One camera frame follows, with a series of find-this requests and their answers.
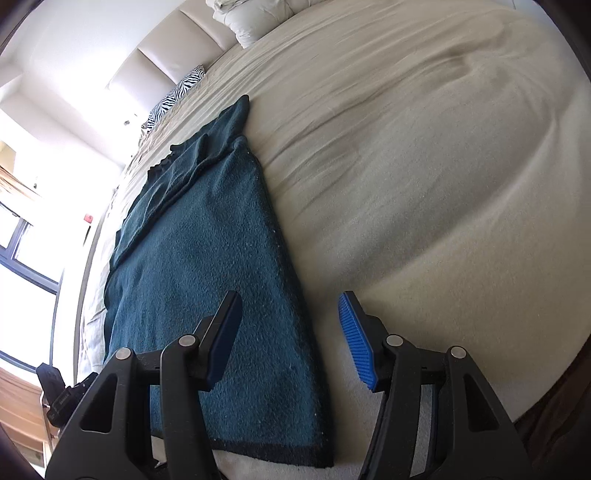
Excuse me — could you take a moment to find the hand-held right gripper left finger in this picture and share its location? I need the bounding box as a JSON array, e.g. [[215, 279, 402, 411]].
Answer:
[[45, 290, 243, 480]]

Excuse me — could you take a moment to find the beige padded headboard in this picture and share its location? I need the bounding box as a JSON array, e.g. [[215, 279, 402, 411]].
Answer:
[[106, 0, 241, 117]]

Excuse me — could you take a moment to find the window with dark frame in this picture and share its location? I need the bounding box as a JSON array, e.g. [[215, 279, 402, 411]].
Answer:
[[0, 138, 65, 370]]

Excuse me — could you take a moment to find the bed with beige sheet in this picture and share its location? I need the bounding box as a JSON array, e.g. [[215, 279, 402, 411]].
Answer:
[[74, 0, 591, 480]]

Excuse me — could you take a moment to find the white pillow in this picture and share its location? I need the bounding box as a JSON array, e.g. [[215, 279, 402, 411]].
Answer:
[[205, 0, 309, 49]]

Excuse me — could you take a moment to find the zebra print pillow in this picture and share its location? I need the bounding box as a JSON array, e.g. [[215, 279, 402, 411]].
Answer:
[[140, 65, 206, 134]]

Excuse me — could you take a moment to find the dark teal knit garment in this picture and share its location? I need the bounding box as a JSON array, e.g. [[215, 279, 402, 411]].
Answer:
[[102, 95, 335, 469]]

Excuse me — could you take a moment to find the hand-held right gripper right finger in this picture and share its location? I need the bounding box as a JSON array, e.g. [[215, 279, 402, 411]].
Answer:
[[337, 291, 531, 480]]

